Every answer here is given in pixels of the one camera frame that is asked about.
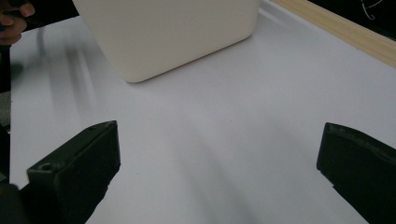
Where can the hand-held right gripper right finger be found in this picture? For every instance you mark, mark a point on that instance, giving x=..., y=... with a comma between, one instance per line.
x=358, y=165

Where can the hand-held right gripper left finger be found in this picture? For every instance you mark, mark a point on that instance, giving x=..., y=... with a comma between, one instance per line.
x=77, y=168

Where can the white plastic storage bin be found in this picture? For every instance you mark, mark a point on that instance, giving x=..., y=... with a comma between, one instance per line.
x=168, y=37

